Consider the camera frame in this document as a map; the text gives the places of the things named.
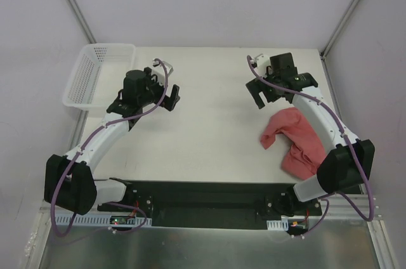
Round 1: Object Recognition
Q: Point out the pink t shirt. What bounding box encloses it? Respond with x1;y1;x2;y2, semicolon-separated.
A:
260;107;326;180

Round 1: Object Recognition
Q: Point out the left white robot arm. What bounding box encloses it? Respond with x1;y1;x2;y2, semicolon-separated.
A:
44;62;180;215

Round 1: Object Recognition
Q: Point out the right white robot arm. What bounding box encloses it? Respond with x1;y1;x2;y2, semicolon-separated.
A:
246;53;375;221

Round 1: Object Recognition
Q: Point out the white plastic basket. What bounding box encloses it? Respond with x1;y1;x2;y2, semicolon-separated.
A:
62;43;136;111

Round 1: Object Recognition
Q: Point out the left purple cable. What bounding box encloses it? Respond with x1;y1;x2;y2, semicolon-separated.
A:
50;58;169;238

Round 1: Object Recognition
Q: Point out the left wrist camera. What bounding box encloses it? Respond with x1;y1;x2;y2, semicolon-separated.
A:
152;59;173;87

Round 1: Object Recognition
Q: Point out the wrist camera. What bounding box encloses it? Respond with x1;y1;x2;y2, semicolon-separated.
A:
248;54;273;76
152;59;173;87

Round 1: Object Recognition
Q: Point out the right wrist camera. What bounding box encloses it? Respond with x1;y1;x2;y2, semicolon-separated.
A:
248;54;273;76

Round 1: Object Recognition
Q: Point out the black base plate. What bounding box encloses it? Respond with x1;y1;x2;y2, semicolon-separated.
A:
97;181;322;230

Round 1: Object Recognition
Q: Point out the right white cable duct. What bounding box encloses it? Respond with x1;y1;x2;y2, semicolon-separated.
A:
266;218;289;232

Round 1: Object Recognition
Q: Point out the white cable duct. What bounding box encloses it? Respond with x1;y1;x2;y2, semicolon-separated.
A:
72;214;152;228
266;218;289;232

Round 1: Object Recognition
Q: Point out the aluminium rail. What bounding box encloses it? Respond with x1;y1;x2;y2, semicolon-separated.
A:
39;194;384;220

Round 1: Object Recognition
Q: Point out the left white cable duct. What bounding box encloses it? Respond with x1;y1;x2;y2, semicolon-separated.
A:
72;214;152;228

